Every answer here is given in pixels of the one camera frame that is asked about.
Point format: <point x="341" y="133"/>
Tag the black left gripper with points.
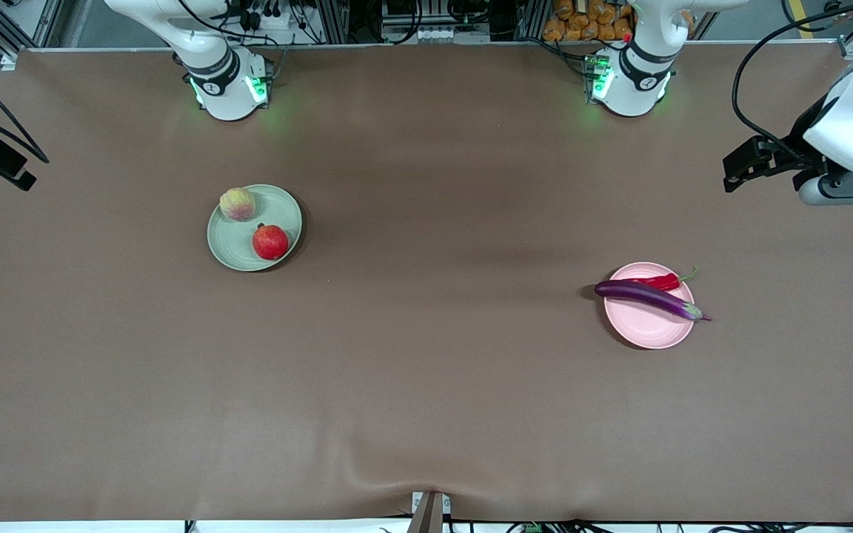
<point x="796" y="146"/>

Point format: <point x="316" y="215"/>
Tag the pink yellow peach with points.
<point x="238" y="205"/>

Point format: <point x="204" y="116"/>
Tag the white power strip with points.
<point x="437" y="34"/>

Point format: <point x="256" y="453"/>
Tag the brown table mat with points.
<point x="426" y="407"/>

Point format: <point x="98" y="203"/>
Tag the green round plate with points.
<point x="238" y="244"/>

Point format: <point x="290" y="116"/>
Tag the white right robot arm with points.
<point x="230" y="100"/>

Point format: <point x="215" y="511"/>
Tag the purple eggplant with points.
<point x="641" y="295"/>

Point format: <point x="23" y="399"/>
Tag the red apple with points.
<point x="270" y="242"/>

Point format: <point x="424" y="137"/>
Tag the pink round plate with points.
<point x="649" y="329"/>

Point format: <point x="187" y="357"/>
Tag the grey metal post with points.
<point x="429" y="512"/>

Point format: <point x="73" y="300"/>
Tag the red chili pepper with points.
<point x="660" y="282"/>

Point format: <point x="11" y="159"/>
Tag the pile of orange buns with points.
<point x="582" y="18"/>

